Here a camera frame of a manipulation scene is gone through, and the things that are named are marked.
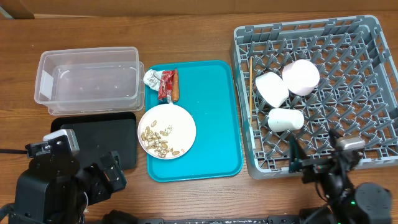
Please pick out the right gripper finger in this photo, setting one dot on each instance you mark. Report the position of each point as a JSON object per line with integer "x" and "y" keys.
{"x": 334, "y": 138}
{"x": 297, "y": 155}

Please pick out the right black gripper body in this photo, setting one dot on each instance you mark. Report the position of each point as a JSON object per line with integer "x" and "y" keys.
{"x": 333, "y": 182}

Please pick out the white cup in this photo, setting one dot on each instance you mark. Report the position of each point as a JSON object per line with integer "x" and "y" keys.
{"x": 285, "y": 119}

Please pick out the pink-rimmed white bowl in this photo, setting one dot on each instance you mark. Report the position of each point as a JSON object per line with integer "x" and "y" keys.
{"x": 301, "y": 77}

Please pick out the white bowl with green rim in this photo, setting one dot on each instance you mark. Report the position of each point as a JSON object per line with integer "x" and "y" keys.
{"x": 272, "y": 88}

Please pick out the wooden chopstick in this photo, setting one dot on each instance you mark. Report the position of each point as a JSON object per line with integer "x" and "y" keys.
{"x": 250, "y": 92}

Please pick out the orange carrot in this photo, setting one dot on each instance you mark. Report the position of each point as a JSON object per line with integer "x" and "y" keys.
{"x": 175, "y": 88}

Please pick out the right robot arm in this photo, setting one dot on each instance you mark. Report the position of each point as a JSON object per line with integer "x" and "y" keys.
{"x": 344, "y": 203}

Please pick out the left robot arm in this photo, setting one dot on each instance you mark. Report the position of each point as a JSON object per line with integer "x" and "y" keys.
{"x": 55, "y": 189}

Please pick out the grey dishwasher rack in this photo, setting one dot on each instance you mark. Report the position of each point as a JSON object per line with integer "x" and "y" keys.
{"x": 356, "y": 94}

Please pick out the teal serving tray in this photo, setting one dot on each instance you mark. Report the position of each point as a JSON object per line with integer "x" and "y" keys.
{"x": 207, "y": 93}

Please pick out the white plate with peanut shells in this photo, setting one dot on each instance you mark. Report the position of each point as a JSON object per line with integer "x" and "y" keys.
{"x": 166, "y": 131}

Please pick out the red snack wrapper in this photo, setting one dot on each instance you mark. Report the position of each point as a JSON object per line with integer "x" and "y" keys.
{"x": 166, "y": 85}

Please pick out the black plastic tray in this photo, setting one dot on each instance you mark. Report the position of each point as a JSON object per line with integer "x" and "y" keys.
{"x": 100, "y": 134}

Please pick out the clear plastic storage bin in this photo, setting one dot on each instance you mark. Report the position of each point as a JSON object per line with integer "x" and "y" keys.
{"x": 90, "y": 81}

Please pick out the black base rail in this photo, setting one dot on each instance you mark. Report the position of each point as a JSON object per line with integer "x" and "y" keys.
{"x": 276, "y": 219}

